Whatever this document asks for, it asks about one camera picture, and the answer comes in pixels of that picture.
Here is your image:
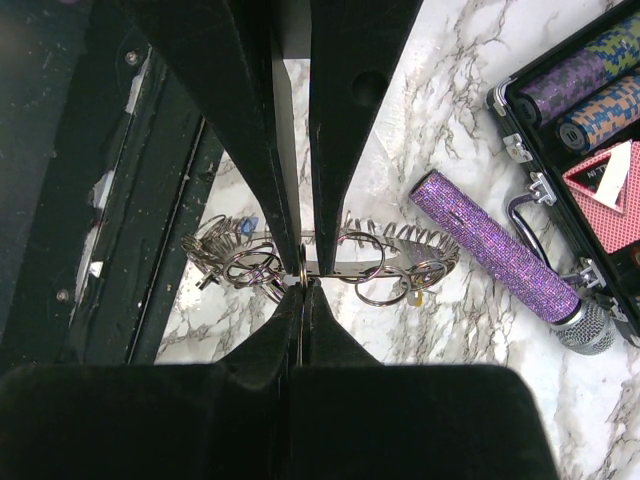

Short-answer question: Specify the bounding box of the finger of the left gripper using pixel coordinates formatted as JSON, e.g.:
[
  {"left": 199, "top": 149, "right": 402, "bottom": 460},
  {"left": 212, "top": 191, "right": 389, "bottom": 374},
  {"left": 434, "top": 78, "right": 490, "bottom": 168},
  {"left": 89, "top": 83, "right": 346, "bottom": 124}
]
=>
[
  {"left": 118, "top": 0, "right": 300, "bottom": 273},
  {"left": 309, "top": 0, "right": 422, "bottom": 275}
]

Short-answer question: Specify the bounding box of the black mounting base rail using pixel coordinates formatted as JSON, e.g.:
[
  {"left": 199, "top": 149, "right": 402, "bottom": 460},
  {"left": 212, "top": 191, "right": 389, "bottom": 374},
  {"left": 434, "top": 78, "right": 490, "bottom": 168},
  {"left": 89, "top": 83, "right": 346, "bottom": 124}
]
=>
[{"left": 1, "top": 1, "right": 222, "bottom": 371}]

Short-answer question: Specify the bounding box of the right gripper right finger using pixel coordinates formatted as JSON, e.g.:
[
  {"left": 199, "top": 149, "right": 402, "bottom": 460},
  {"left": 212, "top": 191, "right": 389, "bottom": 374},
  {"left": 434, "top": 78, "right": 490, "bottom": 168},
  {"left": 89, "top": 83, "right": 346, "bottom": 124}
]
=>
[{"left": 290, "top": 285, "right": 557, "bottom": 479}]

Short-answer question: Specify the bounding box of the black poker chip case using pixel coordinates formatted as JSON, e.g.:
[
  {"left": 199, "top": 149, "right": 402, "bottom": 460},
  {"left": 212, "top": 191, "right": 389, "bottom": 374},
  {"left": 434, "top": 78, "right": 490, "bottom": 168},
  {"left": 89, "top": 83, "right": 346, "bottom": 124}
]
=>
[{"left": 486, "top": 1, "right": 639, "bottom": 345}]

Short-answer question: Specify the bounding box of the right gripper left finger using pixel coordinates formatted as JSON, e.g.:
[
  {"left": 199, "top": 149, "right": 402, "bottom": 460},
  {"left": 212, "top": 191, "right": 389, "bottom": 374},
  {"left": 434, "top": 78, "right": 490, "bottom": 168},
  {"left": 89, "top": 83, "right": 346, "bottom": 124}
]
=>
[{"left": 1, "top": 286, "right": 303, "bottom": 479}]

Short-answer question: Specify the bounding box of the purple glitter microphone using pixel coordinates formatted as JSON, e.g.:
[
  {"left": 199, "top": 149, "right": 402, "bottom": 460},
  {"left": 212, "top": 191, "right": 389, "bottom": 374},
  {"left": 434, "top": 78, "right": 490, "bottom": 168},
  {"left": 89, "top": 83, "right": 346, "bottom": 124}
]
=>
[{"left": 409, "top": 170, "right": 616, "bottom": 355}]

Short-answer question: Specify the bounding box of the pink card box triangle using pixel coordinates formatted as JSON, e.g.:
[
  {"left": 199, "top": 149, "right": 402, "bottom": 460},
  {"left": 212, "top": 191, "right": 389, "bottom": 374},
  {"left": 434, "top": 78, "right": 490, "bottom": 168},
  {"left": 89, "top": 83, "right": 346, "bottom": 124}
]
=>
[{"left": 562, "top": 140, "right": 639, "bottom": 254}]

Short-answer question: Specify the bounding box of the blue key tag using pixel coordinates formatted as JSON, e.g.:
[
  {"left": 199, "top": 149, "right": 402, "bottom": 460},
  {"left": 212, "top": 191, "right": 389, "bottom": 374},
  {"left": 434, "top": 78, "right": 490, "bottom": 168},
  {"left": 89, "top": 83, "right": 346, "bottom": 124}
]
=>
[{"left": 240, "top": 216, "right": 260, "bottom": 236}]

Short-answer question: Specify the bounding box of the round metal keyring disc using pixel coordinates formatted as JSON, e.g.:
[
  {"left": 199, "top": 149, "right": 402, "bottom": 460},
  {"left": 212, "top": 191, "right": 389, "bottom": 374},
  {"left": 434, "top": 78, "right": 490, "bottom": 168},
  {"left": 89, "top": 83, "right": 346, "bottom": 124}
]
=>
[{"left": 179, "top": 214, "right": 461, "bottom": 307}]

